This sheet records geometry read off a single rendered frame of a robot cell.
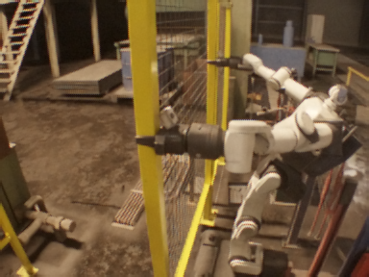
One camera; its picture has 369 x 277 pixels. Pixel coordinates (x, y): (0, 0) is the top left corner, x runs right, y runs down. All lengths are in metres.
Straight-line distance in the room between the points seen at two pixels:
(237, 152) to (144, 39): 0.33
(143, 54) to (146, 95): 0.10
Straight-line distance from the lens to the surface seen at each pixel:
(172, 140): 0.64
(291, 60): 7.67
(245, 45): 3.13
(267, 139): 0.70
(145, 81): 0.63
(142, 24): 0.61
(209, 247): 2.02
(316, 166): 1.30
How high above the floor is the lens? 1.73
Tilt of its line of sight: 26 degrees down
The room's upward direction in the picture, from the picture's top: 1 degrees counter-clockwise
